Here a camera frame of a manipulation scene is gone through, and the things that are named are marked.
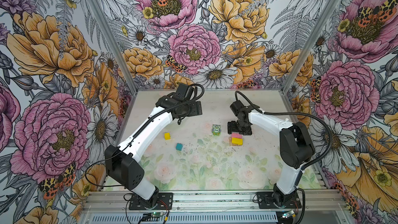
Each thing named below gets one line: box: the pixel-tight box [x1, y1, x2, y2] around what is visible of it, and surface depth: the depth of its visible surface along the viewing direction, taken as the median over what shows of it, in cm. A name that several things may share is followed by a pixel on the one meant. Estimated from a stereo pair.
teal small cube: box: [175, 142, 183, 151], surface depth 95 cm
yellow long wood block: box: [231, 137, 244, 146], surface depth 93 cm
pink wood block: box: [231, 132, 243, 139], surface depth 94 cm
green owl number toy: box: [211, 123, 221, 137], surface depth 101 cm
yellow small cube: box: [164, 132, 172, 140], surface depth 98 cm
